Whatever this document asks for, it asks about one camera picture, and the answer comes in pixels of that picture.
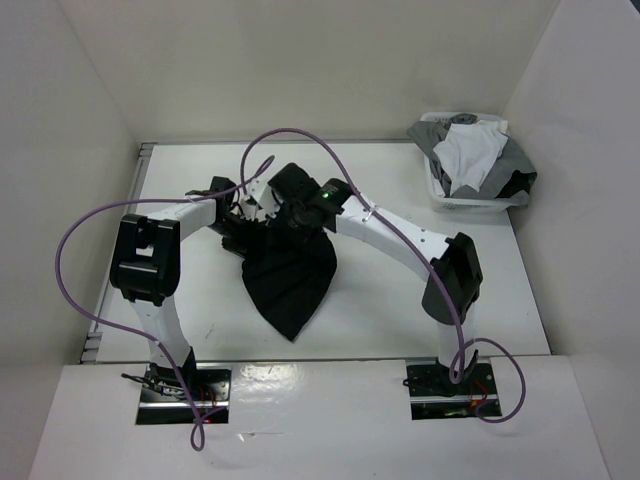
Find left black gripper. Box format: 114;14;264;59
208;214;258;262

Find black pleated skirt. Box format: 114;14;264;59
242;223;337;342

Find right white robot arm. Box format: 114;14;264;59
252;163;483;393

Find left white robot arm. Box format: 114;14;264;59
109;176;239;400

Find white laundry basket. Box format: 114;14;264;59
407;112;537;213

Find grey garment in basket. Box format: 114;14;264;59
406;112;537;210

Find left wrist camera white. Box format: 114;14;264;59
238;197;261;221

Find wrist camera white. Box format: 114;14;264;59
244;179;281;220
238;197;261;221

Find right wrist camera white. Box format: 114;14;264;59
244;179;281;220

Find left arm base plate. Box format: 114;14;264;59
121;366;232;426

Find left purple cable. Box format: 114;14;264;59
54;154;277;451

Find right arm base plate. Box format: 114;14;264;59
403;360;502;420

